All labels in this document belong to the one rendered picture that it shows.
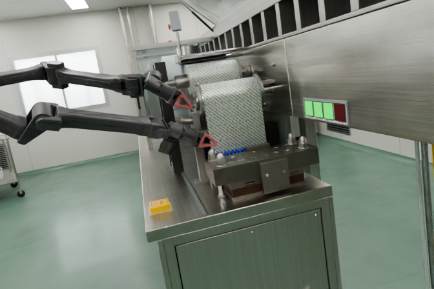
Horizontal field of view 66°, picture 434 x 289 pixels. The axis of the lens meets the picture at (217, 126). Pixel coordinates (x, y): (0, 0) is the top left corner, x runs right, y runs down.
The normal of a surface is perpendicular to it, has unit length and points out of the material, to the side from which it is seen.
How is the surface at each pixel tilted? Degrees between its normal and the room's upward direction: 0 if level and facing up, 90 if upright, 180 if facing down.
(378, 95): 90
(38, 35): 90
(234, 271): 90
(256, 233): 90
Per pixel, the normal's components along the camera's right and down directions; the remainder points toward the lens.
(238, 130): 0.24, 0.13
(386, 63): -0.96, 0.18
